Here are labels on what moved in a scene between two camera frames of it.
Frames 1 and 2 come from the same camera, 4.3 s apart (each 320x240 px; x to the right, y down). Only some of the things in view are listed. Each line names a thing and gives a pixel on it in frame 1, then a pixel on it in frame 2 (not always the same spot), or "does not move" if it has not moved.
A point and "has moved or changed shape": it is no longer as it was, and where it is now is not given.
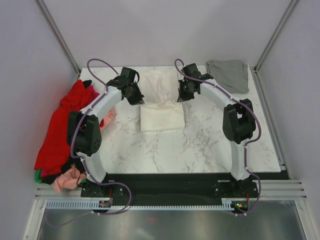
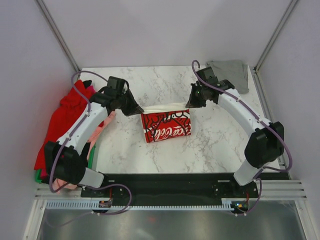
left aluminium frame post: x=57 y=35 does not move
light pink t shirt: x=75 y=177 does not move
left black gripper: x=138 y=99 to x=134 y=108
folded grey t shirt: x=232 y=74 does not move
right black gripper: x=183 y=97 to x=193 y=102
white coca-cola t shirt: x=161 y=111 has moved or changed shape
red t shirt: x=53 y=151 does not move
